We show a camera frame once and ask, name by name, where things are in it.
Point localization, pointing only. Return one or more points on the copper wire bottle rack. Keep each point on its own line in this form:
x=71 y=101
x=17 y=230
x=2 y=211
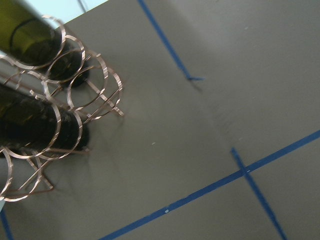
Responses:
x=22 y=170

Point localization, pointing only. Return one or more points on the dark wine bottle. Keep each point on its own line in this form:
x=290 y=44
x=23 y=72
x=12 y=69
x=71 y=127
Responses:
x=31 y=123
x=29 y=39

